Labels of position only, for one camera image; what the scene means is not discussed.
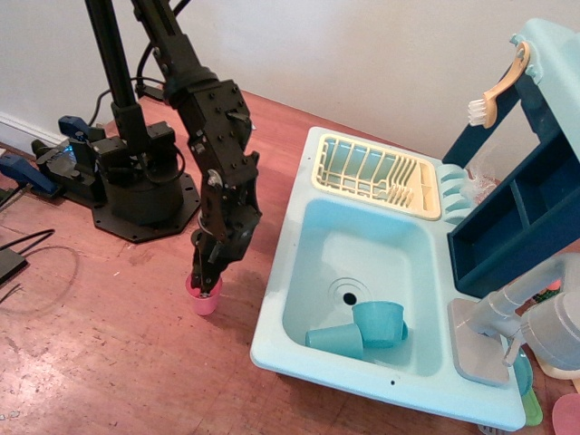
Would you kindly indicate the black flat device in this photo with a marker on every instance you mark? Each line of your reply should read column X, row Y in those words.
column 11, row 264

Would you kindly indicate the teal plastic cup lying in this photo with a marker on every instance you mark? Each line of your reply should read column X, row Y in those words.
column 345, row 340

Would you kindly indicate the tan dish brush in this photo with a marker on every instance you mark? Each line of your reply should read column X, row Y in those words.
column 484, row 111

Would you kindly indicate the dark blue toy shelf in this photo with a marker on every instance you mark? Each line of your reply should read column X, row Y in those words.
column 531, row 215

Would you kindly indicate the teal cup with handle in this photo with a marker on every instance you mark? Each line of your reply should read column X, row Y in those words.
column 381, row 323

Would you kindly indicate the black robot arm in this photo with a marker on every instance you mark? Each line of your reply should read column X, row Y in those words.
column 217, row 120

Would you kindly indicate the grey toy pot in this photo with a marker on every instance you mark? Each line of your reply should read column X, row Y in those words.
column 551, row 330

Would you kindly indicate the blue black clamp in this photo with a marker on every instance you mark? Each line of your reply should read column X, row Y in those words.
column 72, row 164

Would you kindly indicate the teal plastic plate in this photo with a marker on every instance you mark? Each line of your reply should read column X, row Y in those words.
column 524, row 372

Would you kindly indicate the pink plate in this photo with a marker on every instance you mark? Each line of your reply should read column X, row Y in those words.
column 565, row 415

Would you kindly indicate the light blue toy sink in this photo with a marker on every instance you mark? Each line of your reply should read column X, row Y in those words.
column 331, row 246

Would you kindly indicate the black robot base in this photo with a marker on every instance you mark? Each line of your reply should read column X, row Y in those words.
column 139, row 206

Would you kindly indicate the grey toy faucet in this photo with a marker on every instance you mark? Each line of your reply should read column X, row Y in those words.
column 486, row 335

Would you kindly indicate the green plastic plate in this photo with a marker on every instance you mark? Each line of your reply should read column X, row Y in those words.
column 532, row 409

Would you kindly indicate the blue clamp handle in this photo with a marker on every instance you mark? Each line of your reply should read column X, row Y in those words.
column 20, row 170

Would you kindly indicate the cream dish rack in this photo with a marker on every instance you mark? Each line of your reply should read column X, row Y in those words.
column 377, row 175

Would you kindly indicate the pink plastic cup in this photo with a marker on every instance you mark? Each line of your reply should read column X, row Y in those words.
column 204, row 305

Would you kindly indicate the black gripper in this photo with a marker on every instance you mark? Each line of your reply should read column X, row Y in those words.
column 226, row 224

